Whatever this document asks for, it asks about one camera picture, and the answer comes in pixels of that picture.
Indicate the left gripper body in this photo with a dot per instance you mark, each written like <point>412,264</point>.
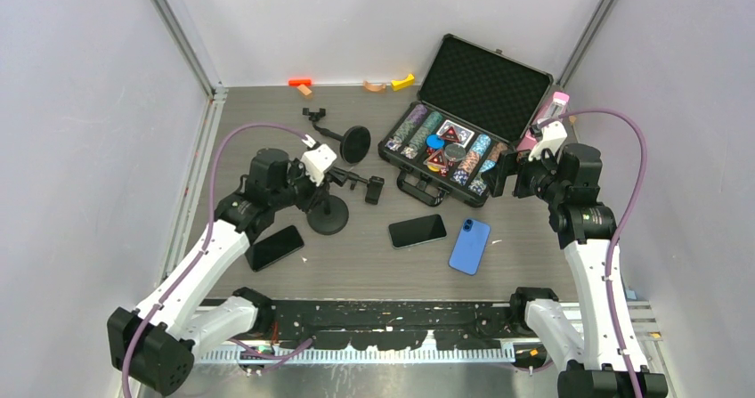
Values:
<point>304,190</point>

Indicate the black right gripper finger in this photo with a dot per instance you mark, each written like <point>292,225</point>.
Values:
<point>496,176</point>
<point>521,187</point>

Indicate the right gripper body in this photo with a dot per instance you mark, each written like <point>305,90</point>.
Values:
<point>545,180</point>

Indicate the black smartphone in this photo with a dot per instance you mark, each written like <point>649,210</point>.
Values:
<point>271,249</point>

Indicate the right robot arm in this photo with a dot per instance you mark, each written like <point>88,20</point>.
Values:
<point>604,358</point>

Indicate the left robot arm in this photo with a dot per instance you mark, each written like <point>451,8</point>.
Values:
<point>158,341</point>

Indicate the small-clamp black phone stand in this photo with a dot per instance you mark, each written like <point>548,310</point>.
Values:
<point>353,144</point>

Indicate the brown chip stack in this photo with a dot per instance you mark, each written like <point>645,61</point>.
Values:
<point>496,151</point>

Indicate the light blue chip stack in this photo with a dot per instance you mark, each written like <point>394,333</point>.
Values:
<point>481,144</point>

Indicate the clear dealer button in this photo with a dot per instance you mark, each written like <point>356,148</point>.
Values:
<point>454,152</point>

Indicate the red all-in triangle lower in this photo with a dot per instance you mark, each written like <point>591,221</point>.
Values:
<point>438,160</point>

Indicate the red all-in triangle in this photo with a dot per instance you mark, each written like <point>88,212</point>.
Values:
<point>438,160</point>
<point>450,134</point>

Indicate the red all-in triangle upper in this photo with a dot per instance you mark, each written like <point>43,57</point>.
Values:
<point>450,134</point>

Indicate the pink metronome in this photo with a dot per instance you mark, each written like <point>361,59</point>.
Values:
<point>547,113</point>

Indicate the blue round chip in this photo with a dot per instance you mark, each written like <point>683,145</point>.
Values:
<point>434,142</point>

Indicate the black poker chip case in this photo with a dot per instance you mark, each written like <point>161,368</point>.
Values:
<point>479,88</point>

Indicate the blue smartphone face down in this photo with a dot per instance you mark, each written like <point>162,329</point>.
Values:
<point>469,247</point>

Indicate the green chip stack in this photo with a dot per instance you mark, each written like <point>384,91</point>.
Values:
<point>432,121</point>

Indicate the dark green-edged smartphone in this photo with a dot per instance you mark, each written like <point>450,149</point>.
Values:
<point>416,231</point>

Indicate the purple chip stack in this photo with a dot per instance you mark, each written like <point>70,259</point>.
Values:
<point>417,115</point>

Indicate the tan wooden block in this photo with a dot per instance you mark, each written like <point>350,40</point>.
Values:
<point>305,91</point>

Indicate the orange wooden block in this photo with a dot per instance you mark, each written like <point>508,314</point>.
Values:
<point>300,81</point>

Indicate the brown wooden arch block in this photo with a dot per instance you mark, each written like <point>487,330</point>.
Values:
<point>373,87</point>

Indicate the yellow wooden block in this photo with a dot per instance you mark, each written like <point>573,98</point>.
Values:
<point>399,84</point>

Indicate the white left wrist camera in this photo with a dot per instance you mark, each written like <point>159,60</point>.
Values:
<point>318,159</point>

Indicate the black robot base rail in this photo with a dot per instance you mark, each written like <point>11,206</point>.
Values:
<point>391,325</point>

